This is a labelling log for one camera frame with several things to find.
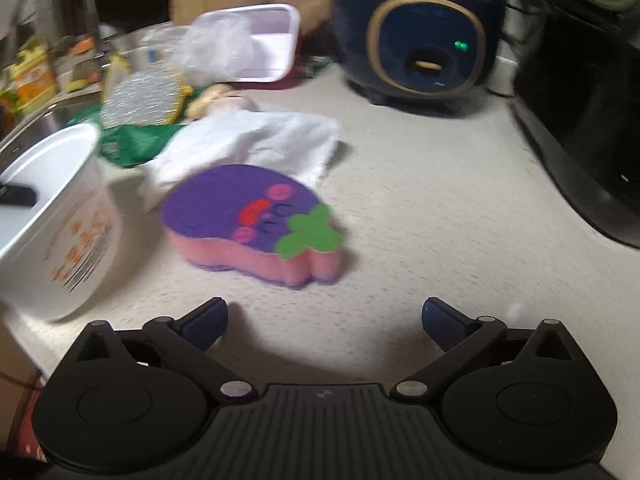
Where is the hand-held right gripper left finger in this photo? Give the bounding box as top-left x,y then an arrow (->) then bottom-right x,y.
75,296 -> 257,403

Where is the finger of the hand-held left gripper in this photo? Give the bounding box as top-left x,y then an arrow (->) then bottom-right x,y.
0,185 -> 38,208

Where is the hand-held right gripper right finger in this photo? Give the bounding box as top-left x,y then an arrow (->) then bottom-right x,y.
392,296 -> 576,403

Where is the purple and pink sponge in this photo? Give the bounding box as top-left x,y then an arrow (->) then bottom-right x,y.
161,164 -> 345,290

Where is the clear plastic bag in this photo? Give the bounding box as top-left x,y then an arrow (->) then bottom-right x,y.
142,12 -> 261,88

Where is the white plastic tray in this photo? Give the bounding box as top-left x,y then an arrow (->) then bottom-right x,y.
192,2 -> 302,85

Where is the stainless steel sink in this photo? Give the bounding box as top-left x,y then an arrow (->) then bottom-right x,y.
0,30 -> 146,156

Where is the yellow dish soap bottle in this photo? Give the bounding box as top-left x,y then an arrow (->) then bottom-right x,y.
7,42 -> 58,111

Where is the green plastic packet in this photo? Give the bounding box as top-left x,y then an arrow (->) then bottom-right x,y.
67,107 -> 188,168

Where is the yellow-rimmed mesh scrubber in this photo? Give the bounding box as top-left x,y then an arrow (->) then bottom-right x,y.
100,71 -> 193,131

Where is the red floor mat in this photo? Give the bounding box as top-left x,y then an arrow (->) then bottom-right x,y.
5,377 -> 56,466

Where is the black kitchen appliance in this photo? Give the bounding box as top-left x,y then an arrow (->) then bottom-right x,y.
510,0 -> 640,251

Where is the navy blue rice cooker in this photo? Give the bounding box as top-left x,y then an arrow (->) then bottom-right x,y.
332,0 -> 506,117

